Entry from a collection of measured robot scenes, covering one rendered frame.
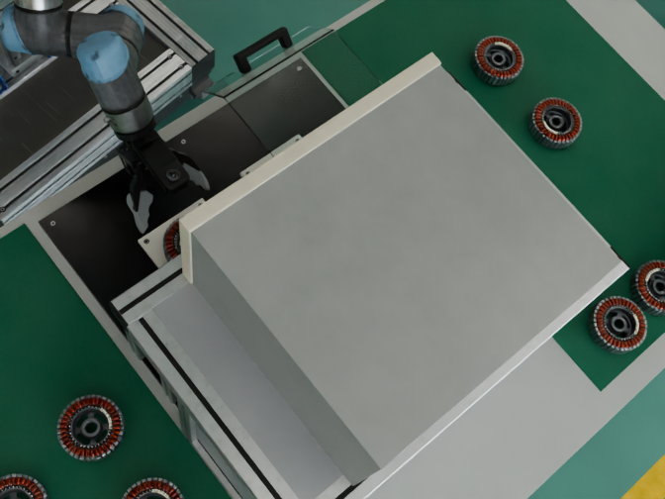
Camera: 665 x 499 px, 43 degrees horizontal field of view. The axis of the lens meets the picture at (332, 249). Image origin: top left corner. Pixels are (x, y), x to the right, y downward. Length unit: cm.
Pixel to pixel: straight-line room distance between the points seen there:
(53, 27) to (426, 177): 67
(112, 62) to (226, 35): 147
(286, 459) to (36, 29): 78
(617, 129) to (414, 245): 99
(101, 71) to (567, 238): 73
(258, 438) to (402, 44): 104
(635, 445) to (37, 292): 171
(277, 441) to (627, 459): 156
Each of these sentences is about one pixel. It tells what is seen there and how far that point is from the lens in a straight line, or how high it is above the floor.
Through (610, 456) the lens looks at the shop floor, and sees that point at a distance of 258.
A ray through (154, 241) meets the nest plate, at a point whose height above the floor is 78.
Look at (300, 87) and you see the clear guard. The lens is 147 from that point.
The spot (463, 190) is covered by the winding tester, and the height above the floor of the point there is 132.
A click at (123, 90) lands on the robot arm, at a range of 139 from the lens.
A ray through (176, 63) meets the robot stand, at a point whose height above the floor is 23.
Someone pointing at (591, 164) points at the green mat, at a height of 75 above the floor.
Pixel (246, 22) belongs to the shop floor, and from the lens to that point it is 285.
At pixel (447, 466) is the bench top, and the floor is 75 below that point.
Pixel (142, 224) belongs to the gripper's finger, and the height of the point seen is 90.
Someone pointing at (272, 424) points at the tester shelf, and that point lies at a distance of 121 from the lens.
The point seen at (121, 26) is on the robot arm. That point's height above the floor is 112.
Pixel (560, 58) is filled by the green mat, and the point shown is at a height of 75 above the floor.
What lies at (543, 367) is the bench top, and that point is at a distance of 173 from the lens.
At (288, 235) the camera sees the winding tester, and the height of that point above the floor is 132.
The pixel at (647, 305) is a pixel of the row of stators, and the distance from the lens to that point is 182.
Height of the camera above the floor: 231
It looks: 68 degrees down
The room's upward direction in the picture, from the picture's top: 22 degrees clockwise
